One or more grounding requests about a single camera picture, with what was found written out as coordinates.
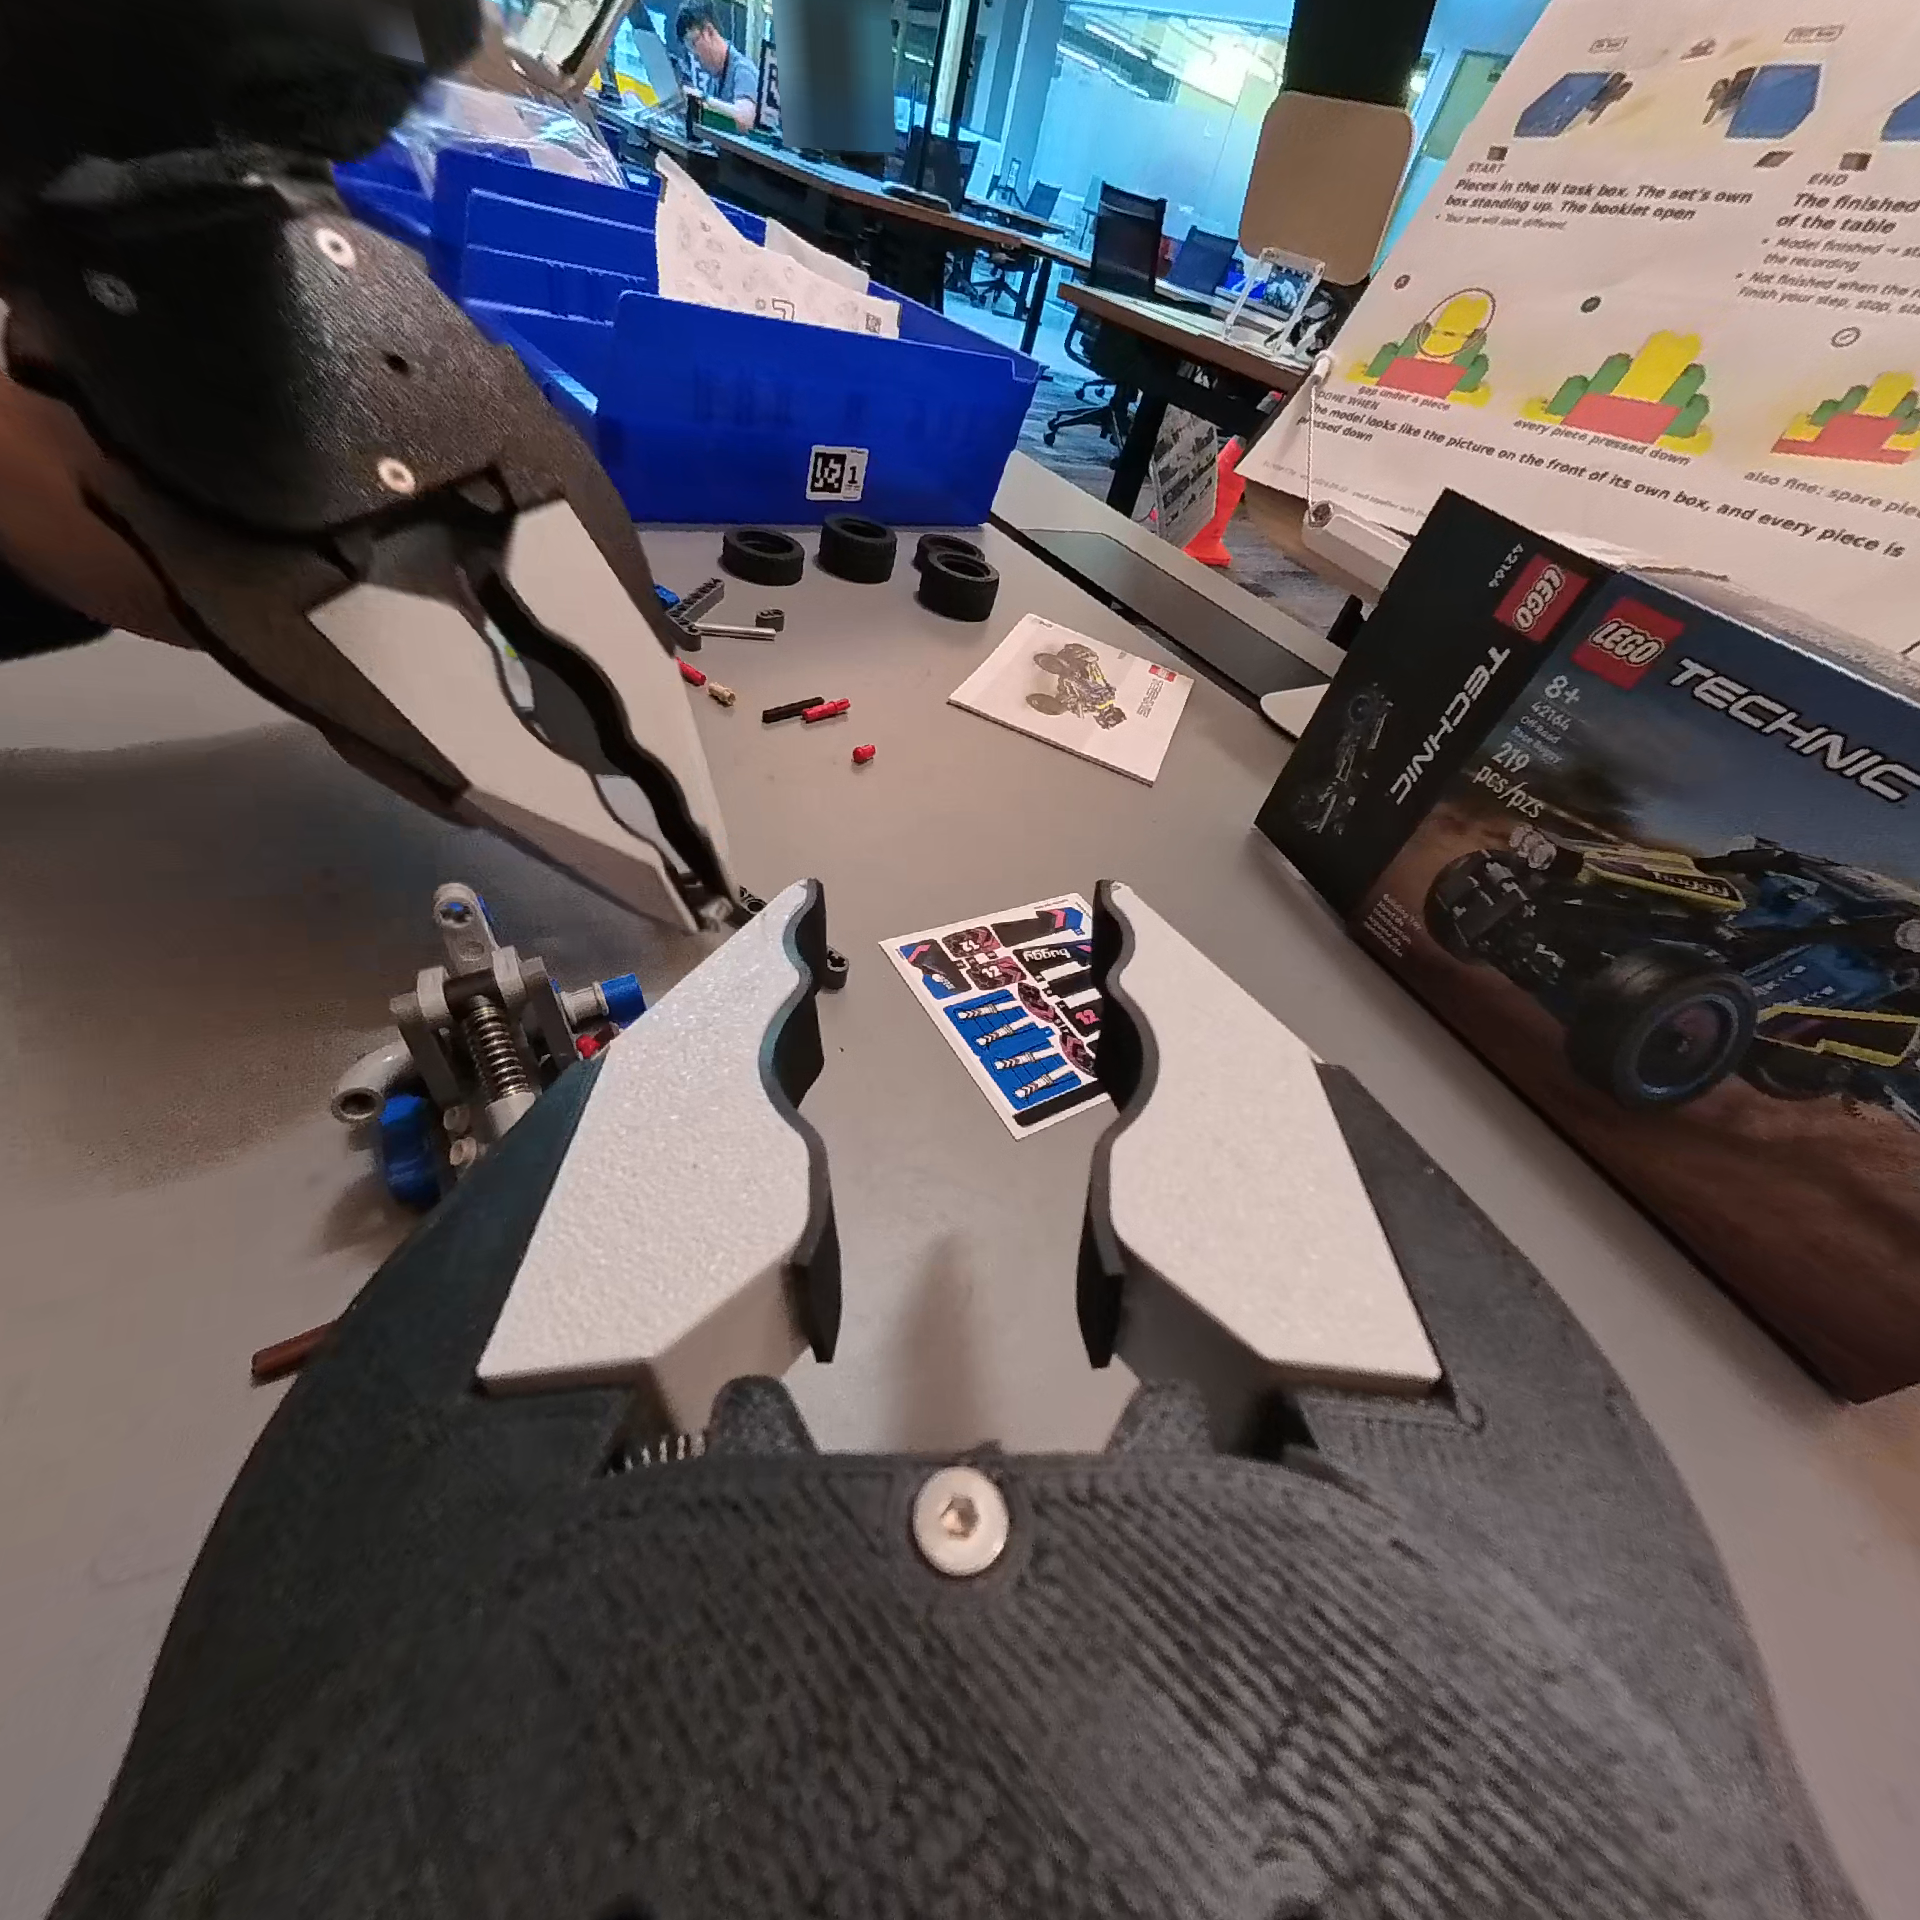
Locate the closed lego instruction booklet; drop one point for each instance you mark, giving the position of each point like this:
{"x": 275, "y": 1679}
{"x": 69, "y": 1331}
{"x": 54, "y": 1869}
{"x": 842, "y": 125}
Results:
{"x": 1074, "y": 697}

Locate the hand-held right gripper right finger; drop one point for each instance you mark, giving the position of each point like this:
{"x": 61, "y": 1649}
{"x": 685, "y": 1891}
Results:
{"x": 1261, "y": 1201}

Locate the blue plastic storage bin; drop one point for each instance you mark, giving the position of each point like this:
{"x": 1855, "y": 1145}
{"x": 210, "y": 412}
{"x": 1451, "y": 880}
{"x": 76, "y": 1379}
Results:
{"x": 540, "y": 256}
{"x": 721, "y": 434}

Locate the grey and blue lego chassis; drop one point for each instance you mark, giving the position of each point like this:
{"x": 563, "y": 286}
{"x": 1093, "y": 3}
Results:
{"x": 482, "y": 1019}

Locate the orange cone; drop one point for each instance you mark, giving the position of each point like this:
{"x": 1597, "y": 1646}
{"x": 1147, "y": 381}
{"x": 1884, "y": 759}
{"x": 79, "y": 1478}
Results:
{"x": 1216, "y": 516}

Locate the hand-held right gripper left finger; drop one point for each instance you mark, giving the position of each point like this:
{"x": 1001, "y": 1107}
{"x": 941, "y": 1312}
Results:
{"x": 660, "y": 1201}

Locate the lego sticker sheet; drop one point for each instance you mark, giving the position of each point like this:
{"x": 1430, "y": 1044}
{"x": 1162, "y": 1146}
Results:
{"x": 992, "y": 1037}

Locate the black office chair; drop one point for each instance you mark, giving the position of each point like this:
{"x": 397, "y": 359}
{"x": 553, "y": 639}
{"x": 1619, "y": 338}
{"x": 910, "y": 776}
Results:
{"x": 1126, "y": 241}

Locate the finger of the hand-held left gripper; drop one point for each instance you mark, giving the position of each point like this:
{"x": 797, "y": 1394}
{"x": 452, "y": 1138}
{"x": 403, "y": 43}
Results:
{"x": 633, "y": 661}
{"x": 452, "y": 690}

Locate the dark grey angled lego beam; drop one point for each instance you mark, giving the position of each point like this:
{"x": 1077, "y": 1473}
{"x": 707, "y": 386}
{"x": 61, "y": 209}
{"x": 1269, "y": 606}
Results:
{"x": 835, "y": 968}

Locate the background wooden desk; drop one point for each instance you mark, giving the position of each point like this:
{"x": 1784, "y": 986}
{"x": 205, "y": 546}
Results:
{"x": 1155, "y": 316}

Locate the yellow lego beam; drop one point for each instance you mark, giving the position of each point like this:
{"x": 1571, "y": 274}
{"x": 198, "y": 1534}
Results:
{"x": 514, "y": 675}

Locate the dark grey L-shaped lego beam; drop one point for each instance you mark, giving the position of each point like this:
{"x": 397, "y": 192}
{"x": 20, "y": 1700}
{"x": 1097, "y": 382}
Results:
{"x": 715, "y": 600}

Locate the white paper bag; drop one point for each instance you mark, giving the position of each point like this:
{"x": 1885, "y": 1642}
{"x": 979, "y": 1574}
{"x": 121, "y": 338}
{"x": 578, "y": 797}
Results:
{"x": 748, "y": 270}

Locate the black cardboard box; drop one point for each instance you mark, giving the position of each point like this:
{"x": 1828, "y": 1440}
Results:
{"x": 1577, "y": 900}

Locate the clear acrylic stand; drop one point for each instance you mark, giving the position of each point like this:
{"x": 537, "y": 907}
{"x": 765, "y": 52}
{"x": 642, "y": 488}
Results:
{"x": 1275, "y": 286}

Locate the white instruction poster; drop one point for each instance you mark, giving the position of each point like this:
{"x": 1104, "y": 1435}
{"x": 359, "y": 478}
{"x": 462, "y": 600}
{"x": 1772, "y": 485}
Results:
{"x": 1652, "y": 303}

